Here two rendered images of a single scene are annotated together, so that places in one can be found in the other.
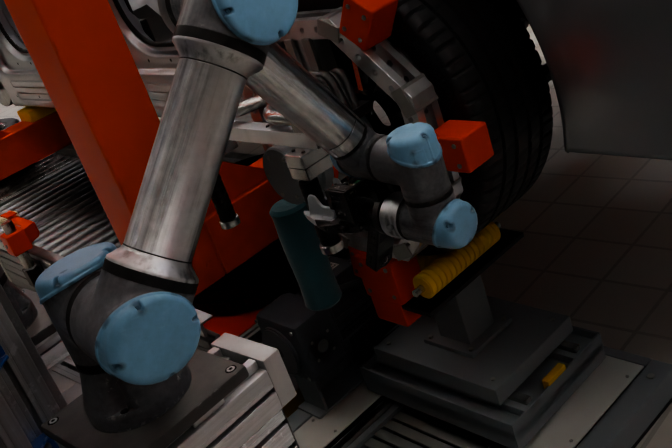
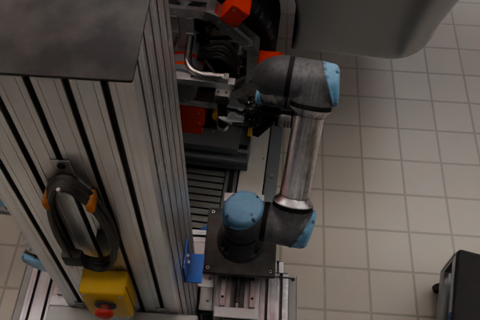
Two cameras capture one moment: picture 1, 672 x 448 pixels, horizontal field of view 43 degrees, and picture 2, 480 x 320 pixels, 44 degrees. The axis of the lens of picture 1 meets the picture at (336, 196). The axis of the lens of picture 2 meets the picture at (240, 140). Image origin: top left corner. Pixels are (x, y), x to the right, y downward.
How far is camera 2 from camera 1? 1.57 m
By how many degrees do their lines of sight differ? 49
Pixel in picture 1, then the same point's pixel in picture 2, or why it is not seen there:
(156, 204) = (306, 181)
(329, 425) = not seen: hidden behind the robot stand
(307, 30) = (193, 14)
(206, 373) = not seen: hidden behind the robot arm
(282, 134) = (208, 83)
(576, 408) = (256, 141)
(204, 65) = (320, 121)
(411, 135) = not seen: hidden behind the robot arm
